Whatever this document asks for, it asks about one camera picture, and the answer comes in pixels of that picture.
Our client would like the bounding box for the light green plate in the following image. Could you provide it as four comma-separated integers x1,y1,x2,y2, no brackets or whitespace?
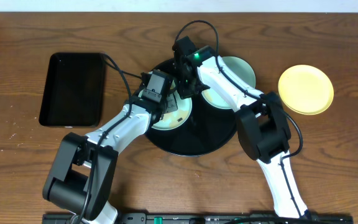
201,56,256,110
138,72,192,131

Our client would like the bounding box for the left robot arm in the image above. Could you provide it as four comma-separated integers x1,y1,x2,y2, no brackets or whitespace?
42,93,178,223

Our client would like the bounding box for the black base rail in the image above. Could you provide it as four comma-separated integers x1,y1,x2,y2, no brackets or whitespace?
41,212,354,224

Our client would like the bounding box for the yellow plate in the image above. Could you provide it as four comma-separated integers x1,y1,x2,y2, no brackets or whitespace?
278,65,334,115

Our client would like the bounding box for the black rectangular bin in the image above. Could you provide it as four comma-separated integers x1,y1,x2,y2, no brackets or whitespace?
39,52,106,127

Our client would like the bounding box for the round black tray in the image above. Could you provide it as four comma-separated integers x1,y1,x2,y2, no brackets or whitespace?
144,58,239,157

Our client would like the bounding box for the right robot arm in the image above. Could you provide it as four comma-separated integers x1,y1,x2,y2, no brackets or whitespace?
172,43,308,219

